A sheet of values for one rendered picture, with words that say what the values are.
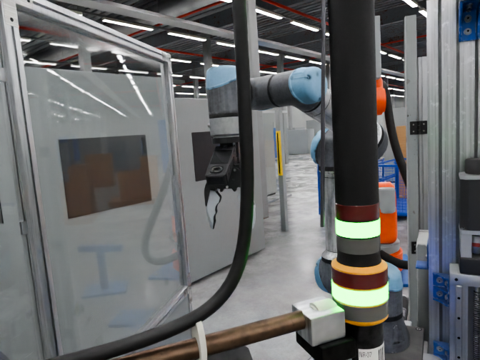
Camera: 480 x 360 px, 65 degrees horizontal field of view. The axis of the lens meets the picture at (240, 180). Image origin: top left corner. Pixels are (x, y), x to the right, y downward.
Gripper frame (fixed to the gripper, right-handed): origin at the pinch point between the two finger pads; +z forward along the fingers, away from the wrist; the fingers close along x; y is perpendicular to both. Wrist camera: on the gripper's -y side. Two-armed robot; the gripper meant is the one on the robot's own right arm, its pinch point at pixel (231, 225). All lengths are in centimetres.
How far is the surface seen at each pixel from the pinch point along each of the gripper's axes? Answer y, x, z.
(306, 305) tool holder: -53, -21, -7
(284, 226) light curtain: 534, 62, 138
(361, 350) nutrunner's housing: -52, -25, -3
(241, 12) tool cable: -56, -18, -28
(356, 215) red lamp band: -52, -25, -14
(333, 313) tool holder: -54, -23, -7
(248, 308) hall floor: 256, 63, 148
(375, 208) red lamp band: -52, -26, -14
